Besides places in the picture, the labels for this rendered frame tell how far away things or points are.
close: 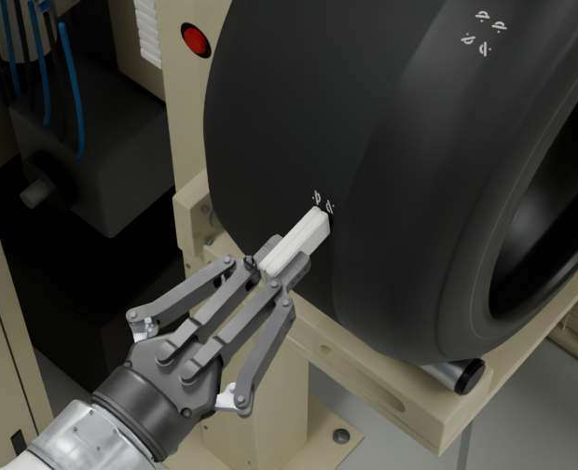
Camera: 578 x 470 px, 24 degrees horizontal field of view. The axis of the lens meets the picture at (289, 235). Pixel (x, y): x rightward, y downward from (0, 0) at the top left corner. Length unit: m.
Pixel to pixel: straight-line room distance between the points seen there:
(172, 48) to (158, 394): 0.60
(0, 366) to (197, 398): 0.94
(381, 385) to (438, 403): 0.07
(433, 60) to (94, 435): 0.37
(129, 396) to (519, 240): 0.62
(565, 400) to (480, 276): 1.34
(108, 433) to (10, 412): 1.06
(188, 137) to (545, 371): 1.07
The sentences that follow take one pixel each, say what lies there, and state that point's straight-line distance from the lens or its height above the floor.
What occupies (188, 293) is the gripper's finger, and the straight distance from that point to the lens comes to 1.08.
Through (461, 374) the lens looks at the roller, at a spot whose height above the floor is 0.92.
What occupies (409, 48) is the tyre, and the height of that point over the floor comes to 1.37.
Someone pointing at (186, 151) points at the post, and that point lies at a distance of 1.66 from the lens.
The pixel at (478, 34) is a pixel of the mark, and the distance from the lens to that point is 1.03.
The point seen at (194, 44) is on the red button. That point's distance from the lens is 1.48.
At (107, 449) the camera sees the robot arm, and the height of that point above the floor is 1.24.
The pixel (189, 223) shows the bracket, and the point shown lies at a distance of 1.50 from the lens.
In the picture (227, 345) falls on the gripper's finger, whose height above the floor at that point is 1.23.
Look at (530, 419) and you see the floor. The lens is 2.44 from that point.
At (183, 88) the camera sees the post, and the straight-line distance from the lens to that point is 1.56.
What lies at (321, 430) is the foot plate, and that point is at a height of 0.01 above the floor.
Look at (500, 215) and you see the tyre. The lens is 1.09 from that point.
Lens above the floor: 2.13
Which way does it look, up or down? 55 degrees down
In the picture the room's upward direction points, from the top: straight up
